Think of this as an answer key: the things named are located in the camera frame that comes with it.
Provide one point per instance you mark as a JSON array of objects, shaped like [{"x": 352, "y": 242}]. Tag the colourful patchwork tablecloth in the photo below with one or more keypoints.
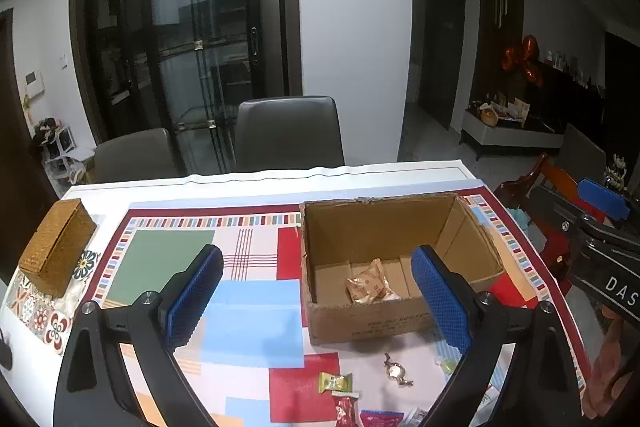
[{"x": 251, "y": 361}]

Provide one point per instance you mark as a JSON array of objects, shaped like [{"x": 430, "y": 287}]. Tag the foil twisted chocolate candy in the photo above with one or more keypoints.
[{"x": 396, "y": 372}]

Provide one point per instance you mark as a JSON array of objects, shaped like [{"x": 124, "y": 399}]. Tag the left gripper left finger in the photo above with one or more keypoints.
[{"x": 94, "y": 388}]

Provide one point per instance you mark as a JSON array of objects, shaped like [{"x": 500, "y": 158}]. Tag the gold biscuit packet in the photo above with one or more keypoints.
[{"x": 370, "y": 285}]

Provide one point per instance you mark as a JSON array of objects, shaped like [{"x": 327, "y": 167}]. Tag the green yellow candy packet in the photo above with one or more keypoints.
[{"x": 328, "y": 382}]

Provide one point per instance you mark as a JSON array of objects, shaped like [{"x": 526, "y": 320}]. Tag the red snack packet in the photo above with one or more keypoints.
[{"x": 345, "y": 406}]

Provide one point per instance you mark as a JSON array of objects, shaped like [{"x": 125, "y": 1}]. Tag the red foil balloons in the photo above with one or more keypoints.
[{"x": 523, "y": 57}]

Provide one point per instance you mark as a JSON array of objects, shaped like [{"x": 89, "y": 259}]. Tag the pale green candy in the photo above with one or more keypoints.
[{"x": 448, "y": 366}]

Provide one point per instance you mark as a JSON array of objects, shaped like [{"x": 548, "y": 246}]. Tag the silver dark snack bar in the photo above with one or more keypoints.
[{"x": 413, "y": 418}]

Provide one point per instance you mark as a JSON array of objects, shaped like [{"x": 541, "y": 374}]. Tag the red wooden chair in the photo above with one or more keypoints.
[{"x": 513, "y": 195}]

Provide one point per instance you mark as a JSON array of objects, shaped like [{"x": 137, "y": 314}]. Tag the grey chair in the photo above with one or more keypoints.
[
  {"x": 143, "y": 155},
  {"x": 297, "y": 132}
]

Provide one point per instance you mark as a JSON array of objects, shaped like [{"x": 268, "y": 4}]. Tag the patterned tile table mat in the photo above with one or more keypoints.
[{"x": 51, "y": 319}]

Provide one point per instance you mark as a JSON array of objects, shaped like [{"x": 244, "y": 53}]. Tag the person right hand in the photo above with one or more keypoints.
[{"x": 613, "y": 387}]

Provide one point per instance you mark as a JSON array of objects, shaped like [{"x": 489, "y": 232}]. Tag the glass sliding door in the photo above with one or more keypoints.
[{"x": 184, "y": 66}]

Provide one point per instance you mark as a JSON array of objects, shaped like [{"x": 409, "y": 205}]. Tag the black mug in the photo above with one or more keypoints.
[{"x": 6, "y": 357}]

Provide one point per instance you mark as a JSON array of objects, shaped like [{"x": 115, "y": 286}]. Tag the woven wicker box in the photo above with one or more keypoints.
[{"x": 51, "y": 255}]

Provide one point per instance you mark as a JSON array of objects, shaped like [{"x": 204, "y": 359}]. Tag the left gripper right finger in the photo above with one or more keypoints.
[{"x": 540, "y": 387}]

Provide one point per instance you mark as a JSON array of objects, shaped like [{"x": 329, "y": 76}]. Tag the brown cardboard box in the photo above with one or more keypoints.
[{"x": 339, "y": 238}]

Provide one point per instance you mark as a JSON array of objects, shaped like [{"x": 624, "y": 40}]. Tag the grey chair right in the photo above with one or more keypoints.
[{"x": 297, "y": 132}]

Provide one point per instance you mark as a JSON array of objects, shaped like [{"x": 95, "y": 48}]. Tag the magenta hawthorn snack packet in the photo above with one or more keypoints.
[{"x": 381, "y": 418}]

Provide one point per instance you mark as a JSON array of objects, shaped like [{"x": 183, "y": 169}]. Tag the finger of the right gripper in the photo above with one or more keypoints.
[
  {"x": 613, "y": 205},
  {"x": 556, "y": 217}
]

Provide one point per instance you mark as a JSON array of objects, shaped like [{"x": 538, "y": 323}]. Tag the grey chair left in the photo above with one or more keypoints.
[{"x": 143, "y": 155}]

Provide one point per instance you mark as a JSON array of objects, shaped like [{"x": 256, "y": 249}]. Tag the white low side cabinet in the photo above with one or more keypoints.
[{"x": 486, "y": 140}]

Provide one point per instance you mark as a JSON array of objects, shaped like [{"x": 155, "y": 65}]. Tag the white shelf with clutter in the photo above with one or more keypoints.
[{"x": 54, "y": 146}]

